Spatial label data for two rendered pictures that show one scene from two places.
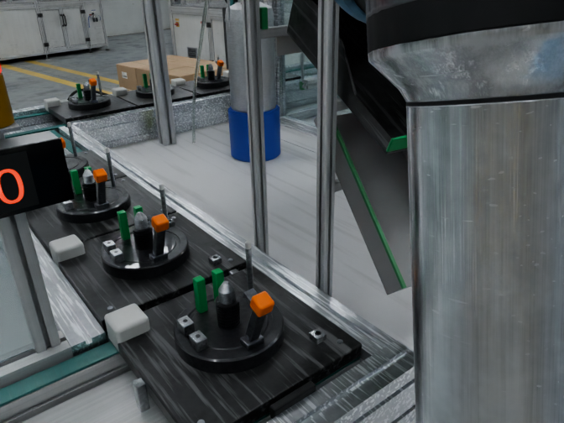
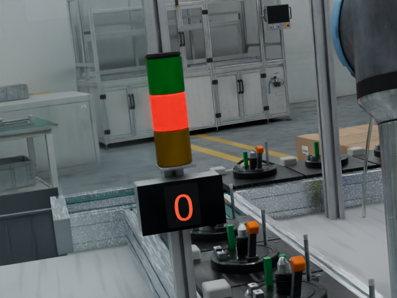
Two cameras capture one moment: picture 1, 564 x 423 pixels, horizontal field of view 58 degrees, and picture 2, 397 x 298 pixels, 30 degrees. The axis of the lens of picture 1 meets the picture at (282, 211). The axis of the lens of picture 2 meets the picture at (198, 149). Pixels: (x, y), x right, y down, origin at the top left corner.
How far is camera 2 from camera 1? 0.45 m
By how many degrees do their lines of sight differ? 29
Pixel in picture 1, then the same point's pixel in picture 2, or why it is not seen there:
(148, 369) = not seen: outside the picture
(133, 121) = (298, 191)
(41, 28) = (214, 97)
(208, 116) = not seen: hidden behind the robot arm
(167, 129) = (334, 201)
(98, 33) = (279, 100)
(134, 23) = not seen: hidden behind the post
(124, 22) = (313, 86)
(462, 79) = (381, 111)
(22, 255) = (183, 269)
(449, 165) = (384, 151)
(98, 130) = (260, 200)
